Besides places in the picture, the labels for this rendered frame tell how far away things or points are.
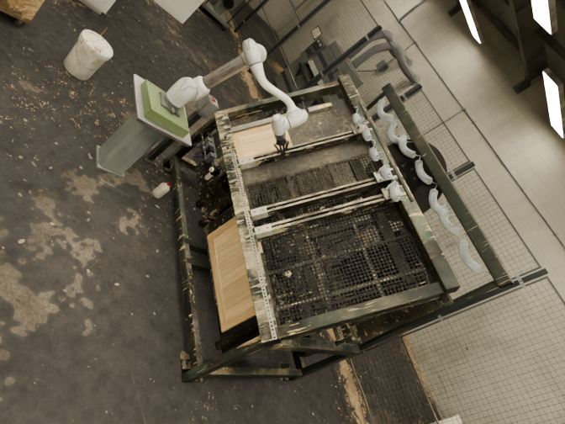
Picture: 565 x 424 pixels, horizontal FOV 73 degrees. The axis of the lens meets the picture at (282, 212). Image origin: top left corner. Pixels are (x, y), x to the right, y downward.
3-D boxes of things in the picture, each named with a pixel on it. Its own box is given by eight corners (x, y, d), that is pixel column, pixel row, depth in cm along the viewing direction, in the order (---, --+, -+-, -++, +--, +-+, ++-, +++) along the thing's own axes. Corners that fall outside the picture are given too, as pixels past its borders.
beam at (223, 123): (216, 119, 372) (213, 111, 363) (229, 117, 373) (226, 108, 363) (263, 347, 253) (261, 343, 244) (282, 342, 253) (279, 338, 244)
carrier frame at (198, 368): (162, 160, 398) (217, 112, 364) (250, 204, 499) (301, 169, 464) (182, 382, 279) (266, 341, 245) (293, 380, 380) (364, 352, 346)
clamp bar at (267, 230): (255, 230, 294) (249, 214, 274) (403, 190, 298) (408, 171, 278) (257, 241, 289) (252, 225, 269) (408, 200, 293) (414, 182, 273)
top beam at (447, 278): (337, 84, 371) (337, 76, 363) (347, 82, 371) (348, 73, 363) (442, 295, 252) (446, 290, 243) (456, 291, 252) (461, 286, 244)
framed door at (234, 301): (208, 236, 351) (207, 235, 350) (252, 205, 328) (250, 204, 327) (223, 332, 303) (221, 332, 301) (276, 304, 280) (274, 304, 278)
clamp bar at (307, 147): (240, 163, 332) (233, 144, 312) (371, 129, 336) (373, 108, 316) (241, 172, 326) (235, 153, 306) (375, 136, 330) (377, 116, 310)
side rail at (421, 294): (278, 331, 258) (277, 325, 248) (435, 287, 261) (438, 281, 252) (281, 342, 253) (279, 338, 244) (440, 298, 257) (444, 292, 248)
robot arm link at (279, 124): (276, 138, 295) (291, 132, 297) (272, 124, 282) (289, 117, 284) (270, 129, 301) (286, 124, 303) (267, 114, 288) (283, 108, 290)
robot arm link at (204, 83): (174, 87, 307) (187, 86, 328) (184, 105, 311) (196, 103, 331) (256, 37, 283) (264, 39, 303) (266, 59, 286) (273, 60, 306)
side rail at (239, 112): (229, 117, 372) (226, 108, 363) (337, 89, 376) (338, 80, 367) (229, 121, 369) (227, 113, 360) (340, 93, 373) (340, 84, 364)
